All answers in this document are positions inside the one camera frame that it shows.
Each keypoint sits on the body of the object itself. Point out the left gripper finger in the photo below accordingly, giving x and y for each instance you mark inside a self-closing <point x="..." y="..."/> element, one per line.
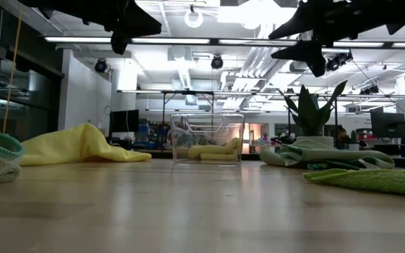
<point x="132" y="26"/>
<point x="132" y="12"/>

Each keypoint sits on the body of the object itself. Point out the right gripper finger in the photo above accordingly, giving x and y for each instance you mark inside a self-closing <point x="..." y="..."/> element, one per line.
<point x="301" y="24"/>
<point x="308" y="52"/>

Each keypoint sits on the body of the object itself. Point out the clear plastic bin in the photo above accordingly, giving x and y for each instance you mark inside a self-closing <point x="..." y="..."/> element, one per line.
<point x="179" y="140"/>

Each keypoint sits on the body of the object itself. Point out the yellow microfiber towel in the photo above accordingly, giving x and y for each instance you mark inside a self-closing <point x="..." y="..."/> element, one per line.
<point x="76" y="144"/>
<point x="213" y="151"/>

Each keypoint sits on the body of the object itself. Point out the lime green microfiber towel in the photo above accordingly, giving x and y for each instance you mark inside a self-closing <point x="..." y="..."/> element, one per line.
<point x="371" y="181"/>

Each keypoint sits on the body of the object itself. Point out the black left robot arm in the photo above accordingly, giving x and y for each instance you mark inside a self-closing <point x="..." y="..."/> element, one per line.
<point x="65" y="7"/>

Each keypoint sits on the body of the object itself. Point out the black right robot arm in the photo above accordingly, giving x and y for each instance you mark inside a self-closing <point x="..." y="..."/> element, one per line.
<point x="399" y="10"/>

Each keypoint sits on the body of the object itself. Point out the black ceiling spotlight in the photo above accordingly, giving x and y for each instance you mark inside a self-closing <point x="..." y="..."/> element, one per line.
<point x="332" y="64"/>
<point x="369" y="90"/>
<point x="217" y="62"/>
<point x="100" y="65"/>

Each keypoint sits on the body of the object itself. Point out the potted succulent white pot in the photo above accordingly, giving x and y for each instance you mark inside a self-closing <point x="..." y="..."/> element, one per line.
<point x="308" y="112"/>

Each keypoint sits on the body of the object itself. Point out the black metal rack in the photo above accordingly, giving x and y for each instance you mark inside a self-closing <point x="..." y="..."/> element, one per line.
<point x="188" y="92"/>

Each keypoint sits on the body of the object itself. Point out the person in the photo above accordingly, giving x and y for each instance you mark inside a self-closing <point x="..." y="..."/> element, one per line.
<point x="342" y="135"/>

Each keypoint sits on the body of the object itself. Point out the black computer monitor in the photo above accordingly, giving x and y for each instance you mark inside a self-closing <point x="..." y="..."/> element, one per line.
<point x="124" y="121"/>
<point x="387" y="124"/>

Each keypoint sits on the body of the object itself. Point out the black aluminium frame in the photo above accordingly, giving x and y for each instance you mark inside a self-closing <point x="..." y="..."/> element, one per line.
<point x="153" y="154"/>

